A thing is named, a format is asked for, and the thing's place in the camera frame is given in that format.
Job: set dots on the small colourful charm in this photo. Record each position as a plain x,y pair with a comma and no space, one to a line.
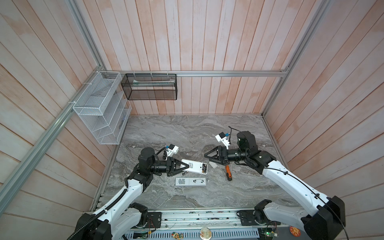
177,236

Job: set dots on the white wide remote cover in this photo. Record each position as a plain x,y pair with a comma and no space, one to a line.
213,165

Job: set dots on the white slim remote control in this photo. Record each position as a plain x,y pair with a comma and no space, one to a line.
191,182

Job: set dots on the red round sticker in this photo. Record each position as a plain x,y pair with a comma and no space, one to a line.
295,231

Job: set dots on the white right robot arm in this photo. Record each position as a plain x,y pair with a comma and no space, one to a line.
321,217

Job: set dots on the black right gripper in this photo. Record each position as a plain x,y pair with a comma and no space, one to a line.
221,150

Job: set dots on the black wire mesh basket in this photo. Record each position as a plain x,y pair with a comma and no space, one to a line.
139,87

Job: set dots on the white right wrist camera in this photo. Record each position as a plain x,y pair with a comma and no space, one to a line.
224,139

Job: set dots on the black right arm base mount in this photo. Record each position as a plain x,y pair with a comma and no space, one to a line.
254,218

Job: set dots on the round gold white badge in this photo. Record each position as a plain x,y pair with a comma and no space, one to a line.
205,233

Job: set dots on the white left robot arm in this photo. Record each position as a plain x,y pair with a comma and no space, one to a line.
121,212

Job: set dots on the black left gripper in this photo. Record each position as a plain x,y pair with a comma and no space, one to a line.
171,162

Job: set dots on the aluminium frame rail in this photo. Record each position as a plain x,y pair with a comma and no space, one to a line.
231,73

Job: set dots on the orange black screwdriver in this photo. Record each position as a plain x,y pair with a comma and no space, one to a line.
228,173

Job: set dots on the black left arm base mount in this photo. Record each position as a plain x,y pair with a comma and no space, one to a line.
154,220

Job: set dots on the white wire mesh shelf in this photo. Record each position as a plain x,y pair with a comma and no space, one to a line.
103,109

